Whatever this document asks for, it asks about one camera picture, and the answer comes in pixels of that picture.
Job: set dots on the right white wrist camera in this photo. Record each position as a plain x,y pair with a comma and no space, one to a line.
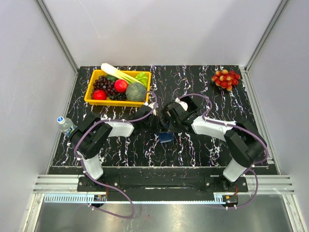
182,103

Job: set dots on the green cantaloupe melon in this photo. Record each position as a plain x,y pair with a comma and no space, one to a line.
136,92

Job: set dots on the blue card holder wallet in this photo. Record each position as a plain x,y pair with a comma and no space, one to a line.
165,137

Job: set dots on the red apple upper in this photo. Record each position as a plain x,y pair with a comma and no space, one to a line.
120,86

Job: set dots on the clear water bottle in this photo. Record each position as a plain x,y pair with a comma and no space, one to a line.
65,125

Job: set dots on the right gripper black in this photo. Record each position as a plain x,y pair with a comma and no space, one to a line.
171,125

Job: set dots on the red apple lower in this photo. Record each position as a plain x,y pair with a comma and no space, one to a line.
99,95

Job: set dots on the dark blue grape bunch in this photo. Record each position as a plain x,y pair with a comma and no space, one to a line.
118,97

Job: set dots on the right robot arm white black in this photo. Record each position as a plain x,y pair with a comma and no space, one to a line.
246,145

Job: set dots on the green avocado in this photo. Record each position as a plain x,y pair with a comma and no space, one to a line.
111,78

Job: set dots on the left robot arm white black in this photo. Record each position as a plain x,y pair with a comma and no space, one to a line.
90,135

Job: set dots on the white daikon radish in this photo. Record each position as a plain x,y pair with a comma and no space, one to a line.
111,70

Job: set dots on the purple grape bunch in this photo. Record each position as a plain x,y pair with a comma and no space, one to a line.
104,84

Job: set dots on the green lettuce leaf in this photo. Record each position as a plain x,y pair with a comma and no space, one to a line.
143,78

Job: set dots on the red lychee bunch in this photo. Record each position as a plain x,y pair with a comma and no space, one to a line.
225,79

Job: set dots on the black card tray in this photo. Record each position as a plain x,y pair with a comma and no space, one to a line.
192,106

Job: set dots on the yellow plastic bin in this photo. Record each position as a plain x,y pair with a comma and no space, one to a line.
96,74

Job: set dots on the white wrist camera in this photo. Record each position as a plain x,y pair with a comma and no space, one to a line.
182,103
150,107

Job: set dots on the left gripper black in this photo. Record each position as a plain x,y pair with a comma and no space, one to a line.
154,118

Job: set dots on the red apple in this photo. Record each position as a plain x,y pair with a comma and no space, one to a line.
99,95
120,86

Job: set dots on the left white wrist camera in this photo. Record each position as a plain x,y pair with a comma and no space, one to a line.
150,107

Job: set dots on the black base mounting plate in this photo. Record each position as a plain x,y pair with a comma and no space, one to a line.
143,184

